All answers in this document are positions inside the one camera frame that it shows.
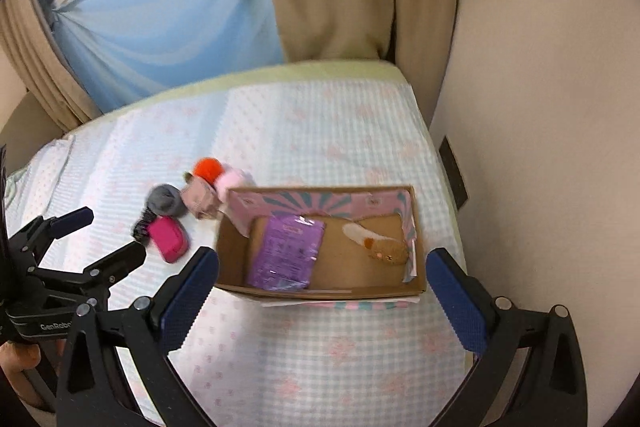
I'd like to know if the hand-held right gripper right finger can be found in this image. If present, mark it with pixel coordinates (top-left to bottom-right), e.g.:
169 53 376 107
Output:
425 247 588 427

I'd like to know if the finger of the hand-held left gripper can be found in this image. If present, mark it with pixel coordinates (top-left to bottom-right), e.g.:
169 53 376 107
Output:
7 206 95 259
29 241 147 304

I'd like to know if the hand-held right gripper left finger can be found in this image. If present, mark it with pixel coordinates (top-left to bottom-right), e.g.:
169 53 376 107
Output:
56 246 221 427

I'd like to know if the magenta pouch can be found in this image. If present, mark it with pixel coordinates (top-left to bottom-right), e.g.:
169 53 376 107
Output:
150 215 190 264

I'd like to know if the grey sock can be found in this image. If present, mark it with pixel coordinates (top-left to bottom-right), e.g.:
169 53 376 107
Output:
146 183 185 218

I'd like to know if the beige cloth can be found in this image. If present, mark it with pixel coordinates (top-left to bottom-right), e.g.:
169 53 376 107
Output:
181 177 224 222

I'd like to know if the pink fluffy scrunchie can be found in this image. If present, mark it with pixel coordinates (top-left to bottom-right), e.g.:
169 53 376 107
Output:
212 166 258 204

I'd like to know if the cardboard box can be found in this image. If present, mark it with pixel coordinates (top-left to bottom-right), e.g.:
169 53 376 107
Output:
215 185 427 310

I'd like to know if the orange pom-pom toy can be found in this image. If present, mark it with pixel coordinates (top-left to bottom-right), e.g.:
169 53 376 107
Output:
185 158 224 184

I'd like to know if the person's left hand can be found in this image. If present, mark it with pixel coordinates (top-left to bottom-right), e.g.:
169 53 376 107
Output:
0 345 40 408

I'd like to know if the light green crumpled cloth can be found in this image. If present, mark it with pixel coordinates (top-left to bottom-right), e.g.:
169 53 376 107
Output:
2 167 31 198

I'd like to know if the brown plush toy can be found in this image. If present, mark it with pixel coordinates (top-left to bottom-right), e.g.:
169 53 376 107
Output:
342 221 410 267

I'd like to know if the beige headboard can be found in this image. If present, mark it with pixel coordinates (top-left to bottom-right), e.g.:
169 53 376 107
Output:
0 92 67 178

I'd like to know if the purple plastic packet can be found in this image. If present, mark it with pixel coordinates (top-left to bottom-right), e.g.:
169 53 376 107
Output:
246 214 327 292

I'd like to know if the narrow beige curtain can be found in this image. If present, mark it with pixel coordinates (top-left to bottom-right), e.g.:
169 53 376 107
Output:
0 0 103 134

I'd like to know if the checkered floral blanket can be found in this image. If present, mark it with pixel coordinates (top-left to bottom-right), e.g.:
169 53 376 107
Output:
0 79 468 427

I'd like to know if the light blue hanging cloth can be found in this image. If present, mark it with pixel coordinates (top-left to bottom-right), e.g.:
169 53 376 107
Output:
50 0 286 115

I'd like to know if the light green bed sheet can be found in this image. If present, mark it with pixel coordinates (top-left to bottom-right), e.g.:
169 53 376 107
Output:
60 59 470 273

